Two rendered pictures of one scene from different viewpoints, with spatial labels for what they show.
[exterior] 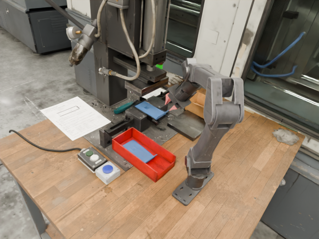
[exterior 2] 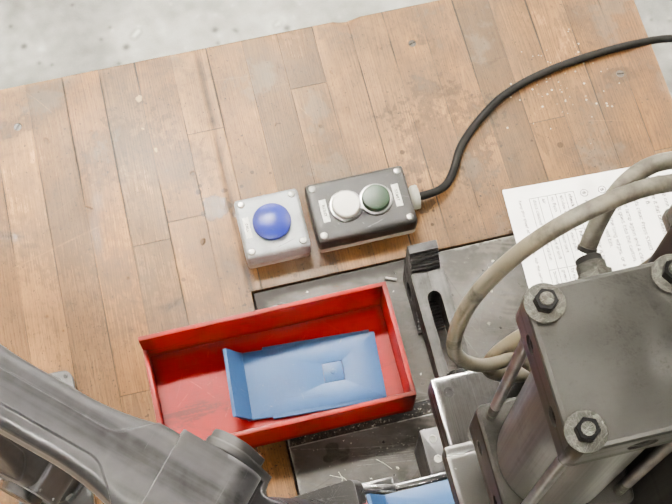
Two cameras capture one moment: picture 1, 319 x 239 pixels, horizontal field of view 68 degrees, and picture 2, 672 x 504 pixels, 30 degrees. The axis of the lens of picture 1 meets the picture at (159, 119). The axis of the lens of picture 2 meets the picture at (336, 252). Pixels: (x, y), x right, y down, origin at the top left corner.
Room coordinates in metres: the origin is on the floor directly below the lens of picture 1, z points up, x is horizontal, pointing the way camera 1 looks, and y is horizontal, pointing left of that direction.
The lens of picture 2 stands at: (0.96, -0.18, 2.13)
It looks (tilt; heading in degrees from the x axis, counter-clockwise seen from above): 68 degrees down; 130
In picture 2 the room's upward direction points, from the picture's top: straight up
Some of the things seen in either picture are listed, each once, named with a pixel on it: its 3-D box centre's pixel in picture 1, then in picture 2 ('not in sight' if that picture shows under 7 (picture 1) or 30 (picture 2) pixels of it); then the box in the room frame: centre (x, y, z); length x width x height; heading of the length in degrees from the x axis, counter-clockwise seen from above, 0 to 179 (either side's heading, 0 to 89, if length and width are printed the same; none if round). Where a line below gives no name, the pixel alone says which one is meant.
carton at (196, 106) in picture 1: (210, 110); not in sight; (1.06, -0.27, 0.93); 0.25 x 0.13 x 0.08; 53
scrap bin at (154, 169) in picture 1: (143, 152); (277, 374); (0.69, 0.05, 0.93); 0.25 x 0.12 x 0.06; 53
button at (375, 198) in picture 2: (89, 154); (375, 200); (0.65, 0.26, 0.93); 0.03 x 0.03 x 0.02
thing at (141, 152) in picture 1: (138, 150); (305, 373); (0.71, 0.07, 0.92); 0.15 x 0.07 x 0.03; 50
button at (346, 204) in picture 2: (94, 158); (345, 207); (0.63, 0.23, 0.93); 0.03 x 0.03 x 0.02
